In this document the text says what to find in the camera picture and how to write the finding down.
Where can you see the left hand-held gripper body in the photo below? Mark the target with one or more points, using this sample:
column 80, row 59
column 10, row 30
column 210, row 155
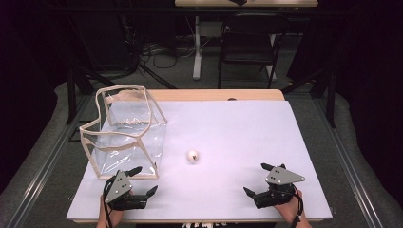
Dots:
column 118, row 187

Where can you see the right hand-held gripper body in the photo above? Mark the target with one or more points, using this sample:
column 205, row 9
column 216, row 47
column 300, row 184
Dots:
column 280, row 180

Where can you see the clear bag with beige trim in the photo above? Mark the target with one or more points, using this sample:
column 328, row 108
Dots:
column 126, row 139

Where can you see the small white ball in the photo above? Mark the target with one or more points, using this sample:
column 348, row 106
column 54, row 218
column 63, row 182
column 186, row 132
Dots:
column 192, row 155

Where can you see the person's left hand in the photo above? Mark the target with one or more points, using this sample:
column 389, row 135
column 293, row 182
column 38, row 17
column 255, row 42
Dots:
column 114, row 215

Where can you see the person's right hand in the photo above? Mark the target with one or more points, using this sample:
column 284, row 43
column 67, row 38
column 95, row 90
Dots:
column 290, row 209

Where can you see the light wooden table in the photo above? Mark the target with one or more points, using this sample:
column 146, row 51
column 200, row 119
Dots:
column 206, row 94

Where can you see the black metal stand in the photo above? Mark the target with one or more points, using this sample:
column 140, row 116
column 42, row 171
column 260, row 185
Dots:
column 331, row 95
column 71, row 95

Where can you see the black chair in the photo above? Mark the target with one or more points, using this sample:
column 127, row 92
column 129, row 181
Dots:
column 250, row 44

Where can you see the background desk with white legs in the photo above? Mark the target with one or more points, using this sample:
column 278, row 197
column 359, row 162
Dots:
column 197, row 47

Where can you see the metal floor rail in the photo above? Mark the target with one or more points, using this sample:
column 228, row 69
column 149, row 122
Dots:
column 348, row 164
column 47, row 161

